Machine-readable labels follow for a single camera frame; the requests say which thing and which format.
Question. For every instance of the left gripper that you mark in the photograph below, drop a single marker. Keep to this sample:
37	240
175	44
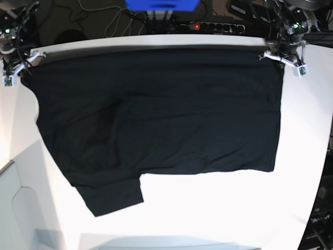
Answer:
284	53

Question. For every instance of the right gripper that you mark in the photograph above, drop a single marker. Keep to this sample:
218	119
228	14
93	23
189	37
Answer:
17	61

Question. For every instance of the black T-shirt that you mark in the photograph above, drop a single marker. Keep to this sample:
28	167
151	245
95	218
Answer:
108	119

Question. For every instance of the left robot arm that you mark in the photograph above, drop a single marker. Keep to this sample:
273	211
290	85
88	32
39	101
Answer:
292	24

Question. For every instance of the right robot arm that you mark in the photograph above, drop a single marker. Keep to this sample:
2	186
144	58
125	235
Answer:
19	40

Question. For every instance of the black power strip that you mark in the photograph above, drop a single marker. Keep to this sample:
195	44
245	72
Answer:
214	27

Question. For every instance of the blue box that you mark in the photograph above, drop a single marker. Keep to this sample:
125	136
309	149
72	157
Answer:
174	5

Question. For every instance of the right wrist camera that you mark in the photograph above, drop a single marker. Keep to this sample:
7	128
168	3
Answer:
9	81

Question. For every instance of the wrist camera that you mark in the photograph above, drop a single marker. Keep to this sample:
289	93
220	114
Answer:
9	81
301	70

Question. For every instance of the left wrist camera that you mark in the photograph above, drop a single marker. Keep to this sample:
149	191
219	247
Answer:
301	70

